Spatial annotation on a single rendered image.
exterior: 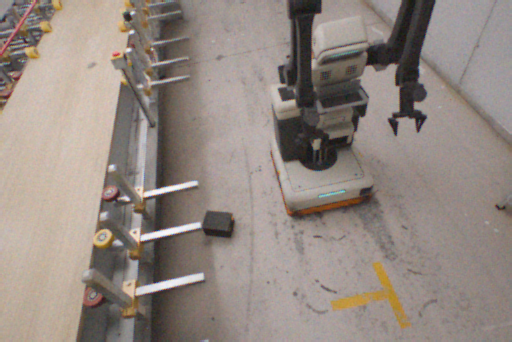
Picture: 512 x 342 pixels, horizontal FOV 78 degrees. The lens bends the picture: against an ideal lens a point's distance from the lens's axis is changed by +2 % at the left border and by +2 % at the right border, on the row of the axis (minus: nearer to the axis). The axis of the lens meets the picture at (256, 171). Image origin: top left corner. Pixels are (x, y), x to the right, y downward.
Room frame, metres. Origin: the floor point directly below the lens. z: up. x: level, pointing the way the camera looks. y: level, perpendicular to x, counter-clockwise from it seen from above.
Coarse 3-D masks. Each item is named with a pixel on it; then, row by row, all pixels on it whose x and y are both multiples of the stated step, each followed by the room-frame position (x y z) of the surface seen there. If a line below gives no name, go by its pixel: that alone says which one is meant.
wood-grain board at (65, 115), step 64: (64, 0) 3.73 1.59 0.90; (64, 64) 2.38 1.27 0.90; (0, 128) 1.72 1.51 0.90; (64, 128) 1.59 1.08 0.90; (0, 192) 1.17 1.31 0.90; (64, 192) 1.08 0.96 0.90; (0, 256) 0.78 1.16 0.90; (64, 256) 0.71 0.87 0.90; (0, 320) 0.50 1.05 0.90; (64, 320) 0.45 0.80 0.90
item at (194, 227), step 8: (192, 224) 0.79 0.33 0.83; (200, 224) 0.78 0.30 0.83; (160, 232) 0.78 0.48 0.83; (168, 232) 0.77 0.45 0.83; (176, 232) 0.76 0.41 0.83; (184, 232) 0.76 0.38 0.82; (192, 232) 0.76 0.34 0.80; (144, 240) 0.76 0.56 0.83; (152, 240) 0.76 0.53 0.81; (112, 248) 0.75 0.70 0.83; (120, 248) 0.75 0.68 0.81
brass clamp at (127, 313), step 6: (132, 282) 0.56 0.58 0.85; (138, 282) 0.57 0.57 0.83; (126, 288) 0.54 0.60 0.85; (132, 288) 0.53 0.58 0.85; (132, 294) 0.51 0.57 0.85; (132, 300) 0.49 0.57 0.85; (138, 300) 0.50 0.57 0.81; (132, 306) 0.46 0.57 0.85; (126, 312) 0.45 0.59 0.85; (132, 312) 0.44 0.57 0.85; (126, 318) 0.44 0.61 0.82
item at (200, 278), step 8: (176, 280) 0.53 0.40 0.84; (184, 280) 0.53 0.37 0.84; (192, 280) 0.52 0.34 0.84; (200, 280) 0.51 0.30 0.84; (136, 288) 0.53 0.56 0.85; (144, 288) 0.53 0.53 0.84; (152, 288) 0.52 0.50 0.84; (160, 288) 0.51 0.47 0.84; (168, 288) 0.51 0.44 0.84; (176, 288) 0.51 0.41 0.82; (136, 296) 0.51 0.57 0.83; (144, 296) 0.51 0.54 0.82; (104, 304) 0.50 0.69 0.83
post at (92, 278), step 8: (88, 272) 0.48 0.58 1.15; (96, 272) 0.49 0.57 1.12; (88, 280) 0.46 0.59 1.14; (96, 280) 0.47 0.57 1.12; (104, 280) 0.49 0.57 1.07; (96, 288) 0.46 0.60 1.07; (104, 288) 0.46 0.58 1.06; (112, 288) 0.48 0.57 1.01; (112, 296) 0.46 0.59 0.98; (120, 296) 0.47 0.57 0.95; (128, 296) 0.49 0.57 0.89; (120, 304) 0.46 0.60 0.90; (128, 304) 0.46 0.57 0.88; (144, 312) 0.48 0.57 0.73
